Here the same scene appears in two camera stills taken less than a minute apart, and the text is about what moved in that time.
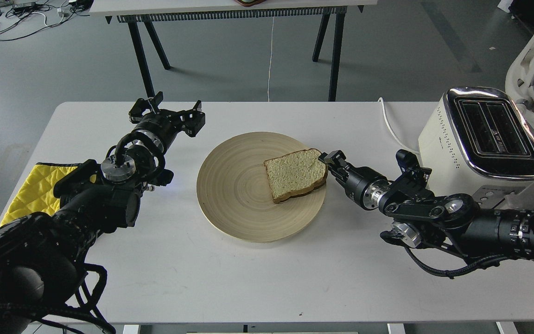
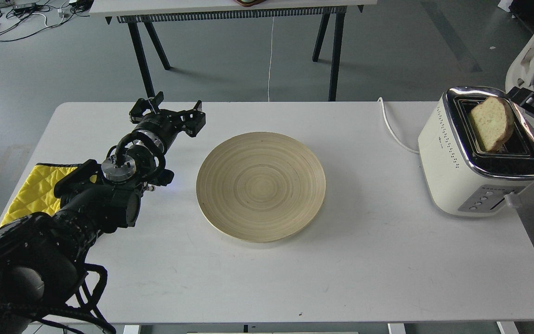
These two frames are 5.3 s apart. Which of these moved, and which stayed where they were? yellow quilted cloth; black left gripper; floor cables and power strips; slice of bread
Moved: slice of bread
Stayed: floor cables and power strips; black left gripper; yellow quilted cloth
